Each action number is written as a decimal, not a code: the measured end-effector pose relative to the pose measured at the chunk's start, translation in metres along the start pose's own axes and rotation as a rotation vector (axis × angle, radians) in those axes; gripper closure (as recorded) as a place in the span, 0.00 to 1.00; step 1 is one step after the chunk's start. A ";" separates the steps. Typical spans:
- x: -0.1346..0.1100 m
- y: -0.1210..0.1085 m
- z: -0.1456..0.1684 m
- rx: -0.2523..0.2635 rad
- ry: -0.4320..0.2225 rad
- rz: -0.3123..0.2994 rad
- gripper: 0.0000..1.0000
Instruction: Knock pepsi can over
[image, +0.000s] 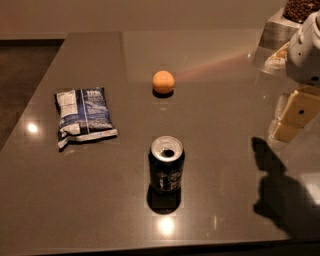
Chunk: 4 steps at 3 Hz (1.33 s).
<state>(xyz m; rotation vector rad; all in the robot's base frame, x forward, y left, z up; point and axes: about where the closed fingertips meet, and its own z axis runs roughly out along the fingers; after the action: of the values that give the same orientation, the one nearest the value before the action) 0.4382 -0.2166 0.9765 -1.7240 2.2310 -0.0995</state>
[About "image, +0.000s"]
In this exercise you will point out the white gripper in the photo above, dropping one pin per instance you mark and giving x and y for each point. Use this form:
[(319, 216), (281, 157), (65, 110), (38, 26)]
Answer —
[(305, 60)]

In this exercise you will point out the black pepsi soda can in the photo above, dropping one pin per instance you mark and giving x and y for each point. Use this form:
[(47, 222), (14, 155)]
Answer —
[(166, 163)]

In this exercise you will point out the orange fruit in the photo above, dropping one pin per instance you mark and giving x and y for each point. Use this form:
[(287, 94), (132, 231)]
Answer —
[(163, 82)]

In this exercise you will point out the blue white chip bag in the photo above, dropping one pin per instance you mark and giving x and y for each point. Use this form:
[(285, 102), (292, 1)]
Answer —
[(84, 116)]

